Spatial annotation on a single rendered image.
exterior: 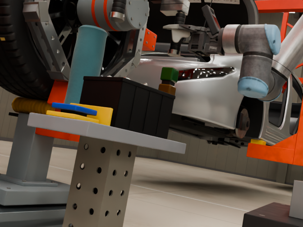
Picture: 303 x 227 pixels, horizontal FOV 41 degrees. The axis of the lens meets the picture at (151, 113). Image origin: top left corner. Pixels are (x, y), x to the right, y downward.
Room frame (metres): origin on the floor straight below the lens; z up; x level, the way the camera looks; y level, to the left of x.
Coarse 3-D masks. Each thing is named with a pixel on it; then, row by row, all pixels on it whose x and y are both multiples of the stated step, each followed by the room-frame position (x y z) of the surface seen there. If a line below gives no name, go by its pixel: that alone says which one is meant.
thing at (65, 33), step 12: (60, 0) 1.32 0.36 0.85; (72, 0) 1.41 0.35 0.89; (60, 12) 1.32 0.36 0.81; (60, 24) 1.37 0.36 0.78; (72, 24) 1.43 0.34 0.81; (60, 36) 1.34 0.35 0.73; (72, 36) 1.41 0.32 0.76; (108, 36) 1.55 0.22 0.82; (120, 36) 1.59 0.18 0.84; (36, 48) 1.25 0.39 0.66; (72, 48) 1.42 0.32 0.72; (108, 48) 1.60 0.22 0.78; (120, 48) 1.59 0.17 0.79; (108, 60) 1.56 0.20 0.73
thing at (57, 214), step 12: (0, 204) 1.24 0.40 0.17; (36, 204) 1.36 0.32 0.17; (48, 204) 1.41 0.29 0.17; (60, 204) 1.46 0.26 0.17; (0, 216) 1.16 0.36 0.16; (12, 216) 1.19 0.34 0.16; (24, 216) 1.23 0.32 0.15; (36, 216) 1.27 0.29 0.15; (48, 216) 1.32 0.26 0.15; (60, 216) 1.36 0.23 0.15
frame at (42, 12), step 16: (32, 0) 1.15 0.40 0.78; (48, 0) 1.14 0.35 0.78; (32, 16) 1.13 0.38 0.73; (48, 16) 1.15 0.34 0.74; (32, 32) 1.18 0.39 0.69; (48, 32) 1.16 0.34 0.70; (128, 32) 1.56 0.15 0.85; (144, 32) 1.56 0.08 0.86; (48, 48) 1.19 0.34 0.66; (128, 48) 1.56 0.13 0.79; (48, 64) 1.24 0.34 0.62; (64, 64) 1.24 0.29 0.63; (128, 64) 1.51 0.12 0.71; (64, 80) 1.26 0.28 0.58
